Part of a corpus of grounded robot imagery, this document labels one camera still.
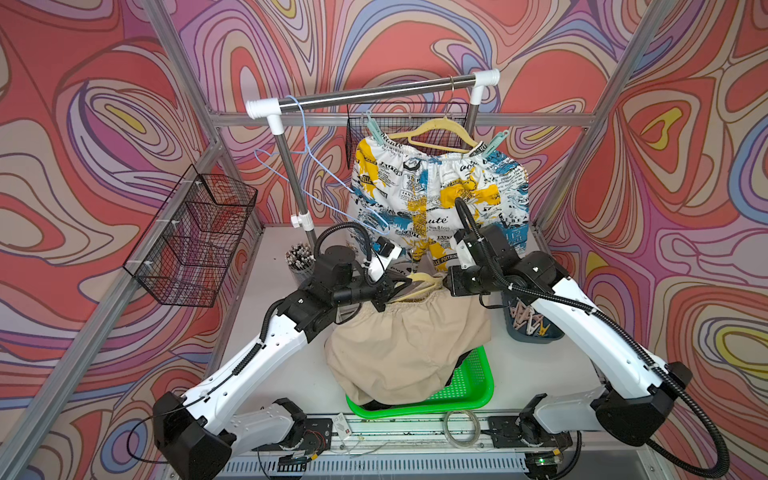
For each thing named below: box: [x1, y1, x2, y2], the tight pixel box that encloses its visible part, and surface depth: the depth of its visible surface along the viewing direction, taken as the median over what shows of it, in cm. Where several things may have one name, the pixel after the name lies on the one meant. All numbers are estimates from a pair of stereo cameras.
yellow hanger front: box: [387, 116, 478, 154], surface depth 63 cm
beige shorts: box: [324, 288, 492, 406], surface depth 73 cm
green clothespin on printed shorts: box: [483, 129, 510, 157], surface depth 61 cm
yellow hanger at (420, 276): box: [389, 272, 443, 302], surface depth 70 cm
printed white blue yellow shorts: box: [351, 136, 530, 270], surface depth 73 cm
